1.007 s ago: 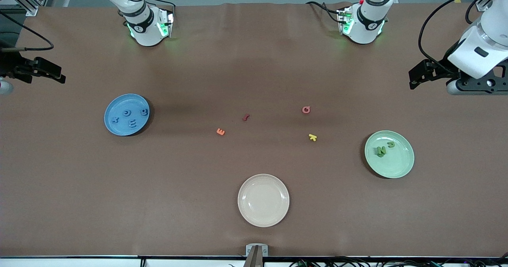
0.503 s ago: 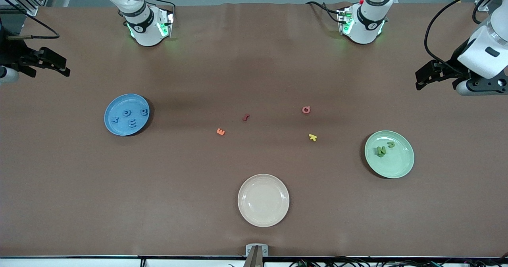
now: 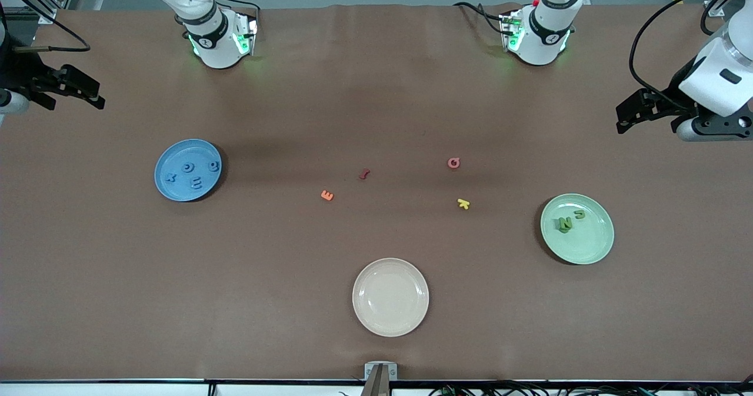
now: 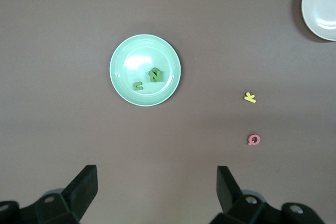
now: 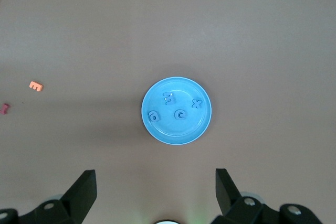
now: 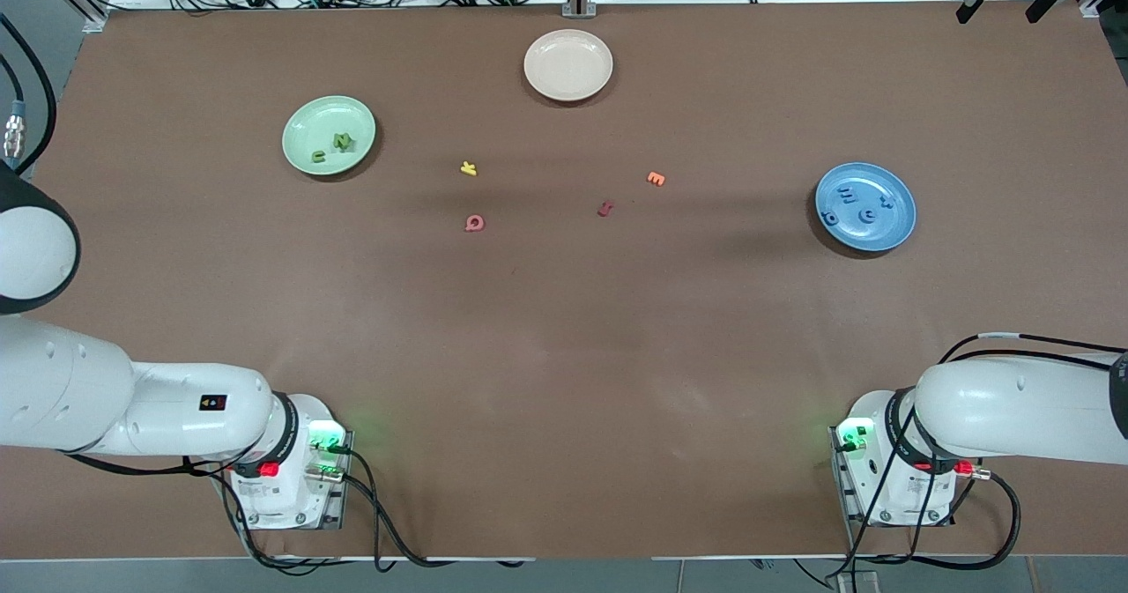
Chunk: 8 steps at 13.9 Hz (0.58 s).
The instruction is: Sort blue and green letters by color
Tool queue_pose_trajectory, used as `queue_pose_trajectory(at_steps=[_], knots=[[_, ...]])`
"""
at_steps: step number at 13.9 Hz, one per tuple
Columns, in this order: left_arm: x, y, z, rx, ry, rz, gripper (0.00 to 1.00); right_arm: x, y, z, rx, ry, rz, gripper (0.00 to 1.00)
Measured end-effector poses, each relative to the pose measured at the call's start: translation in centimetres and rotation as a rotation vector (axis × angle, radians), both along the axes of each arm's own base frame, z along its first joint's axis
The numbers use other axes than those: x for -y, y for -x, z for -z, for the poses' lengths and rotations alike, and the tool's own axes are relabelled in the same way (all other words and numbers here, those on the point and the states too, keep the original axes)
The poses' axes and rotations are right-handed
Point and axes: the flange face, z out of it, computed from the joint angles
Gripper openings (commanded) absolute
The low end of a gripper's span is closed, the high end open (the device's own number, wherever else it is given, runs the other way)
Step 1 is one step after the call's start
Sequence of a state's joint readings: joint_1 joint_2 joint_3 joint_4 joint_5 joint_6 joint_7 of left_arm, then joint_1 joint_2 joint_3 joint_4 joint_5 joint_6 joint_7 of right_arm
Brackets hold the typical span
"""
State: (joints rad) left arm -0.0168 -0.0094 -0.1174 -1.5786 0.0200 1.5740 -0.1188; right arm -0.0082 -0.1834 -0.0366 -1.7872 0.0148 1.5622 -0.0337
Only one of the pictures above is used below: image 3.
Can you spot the beige plate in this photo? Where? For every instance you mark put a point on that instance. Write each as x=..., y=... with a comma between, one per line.
x=390, y=297

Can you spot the yellow letter k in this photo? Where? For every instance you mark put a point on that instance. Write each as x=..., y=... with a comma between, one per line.
x=463, y=204

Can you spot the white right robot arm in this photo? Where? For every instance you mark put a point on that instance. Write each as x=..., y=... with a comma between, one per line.
x=215, y=37

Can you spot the green letter N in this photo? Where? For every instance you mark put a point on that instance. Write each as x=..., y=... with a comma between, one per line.
x=566, y=224

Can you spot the white table edge rail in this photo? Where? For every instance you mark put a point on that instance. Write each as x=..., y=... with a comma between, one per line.
x=117, y=390

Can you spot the grey metal bracket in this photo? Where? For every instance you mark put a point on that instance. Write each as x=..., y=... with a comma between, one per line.
x=392, y=371

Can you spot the grey metal post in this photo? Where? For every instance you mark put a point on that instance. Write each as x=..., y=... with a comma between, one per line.
x=376, y=384

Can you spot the blue plate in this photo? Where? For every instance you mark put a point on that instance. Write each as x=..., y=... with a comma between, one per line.
x=176, y=193

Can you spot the blue capital letter G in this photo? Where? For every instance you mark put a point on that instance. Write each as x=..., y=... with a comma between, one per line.
x=188, y=167

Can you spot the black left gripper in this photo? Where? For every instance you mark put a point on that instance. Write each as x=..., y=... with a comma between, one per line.
x=669, y=100

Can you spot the pink letter Q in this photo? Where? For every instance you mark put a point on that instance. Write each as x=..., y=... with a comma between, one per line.
x=453, y=162

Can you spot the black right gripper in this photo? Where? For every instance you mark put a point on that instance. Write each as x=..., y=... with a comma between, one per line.
x=17, y=73

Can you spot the green plate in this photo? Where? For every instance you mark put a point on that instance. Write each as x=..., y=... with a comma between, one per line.
x=588, y=243

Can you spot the blue letter E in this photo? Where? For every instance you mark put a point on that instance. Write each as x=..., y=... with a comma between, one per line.
x=197, y=184

